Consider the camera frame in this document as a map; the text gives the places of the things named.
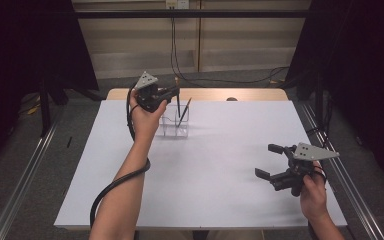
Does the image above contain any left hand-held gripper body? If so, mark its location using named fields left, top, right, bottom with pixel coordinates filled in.
left=134, top=70, right=173, bottom=113

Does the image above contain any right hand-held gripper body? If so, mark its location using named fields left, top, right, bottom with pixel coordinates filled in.
left=269, top=142, right=341, bottom=197

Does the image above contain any dark pencil with orange end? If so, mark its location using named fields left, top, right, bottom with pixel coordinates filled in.
left=177, top=97, right=193, bottom=129
left=174, top=76, right=182, bottom=118

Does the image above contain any clear acrylic pencil holder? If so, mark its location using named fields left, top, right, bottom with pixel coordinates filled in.
left=159, top=104, right=190, bottom=139

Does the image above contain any person's left hand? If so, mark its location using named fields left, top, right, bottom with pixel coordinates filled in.
left=129, top=89, right=168, bottom=143

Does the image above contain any person's right hand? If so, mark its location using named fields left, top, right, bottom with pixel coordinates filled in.
left=299, top=161, right=329, bottom=223

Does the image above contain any wooden table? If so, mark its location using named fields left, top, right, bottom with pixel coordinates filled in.
left=105, top=87, right=289, bottom=102

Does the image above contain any white table mat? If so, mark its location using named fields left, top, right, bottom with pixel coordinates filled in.
left=53, top=99, right=348, bottom=231

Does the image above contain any dark metal stand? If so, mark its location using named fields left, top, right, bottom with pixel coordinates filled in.
left=39, top=79, right=53, bottom=138
left=314, top=73, right=325, bottom=134

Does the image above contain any black curtain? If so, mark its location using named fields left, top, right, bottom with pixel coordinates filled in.
left=0, top=0, right=100, bottom=174
left=284, top=0, right=384, bottom=183

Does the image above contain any yellow object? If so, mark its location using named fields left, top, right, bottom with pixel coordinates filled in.
left=26, top=104, right=42, bottom=116

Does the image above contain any black wall cable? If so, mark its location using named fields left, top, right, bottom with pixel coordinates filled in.
left=169, top=8, right=291, bottom=85
left=171, top=8, right=201, bottom=82

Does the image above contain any aluminium floor rail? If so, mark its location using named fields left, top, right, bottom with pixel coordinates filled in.
left=0, top=106, right=65, bottom=240
left=299, top=101, right=384, bottom=240

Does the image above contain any white wall socket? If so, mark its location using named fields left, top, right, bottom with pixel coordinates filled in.
left=165, top=0, right=190, bottom=10

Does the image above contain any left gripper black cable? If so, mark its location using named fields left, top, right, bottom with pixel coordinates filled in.
left=89, top=82, right=152, bottom=231

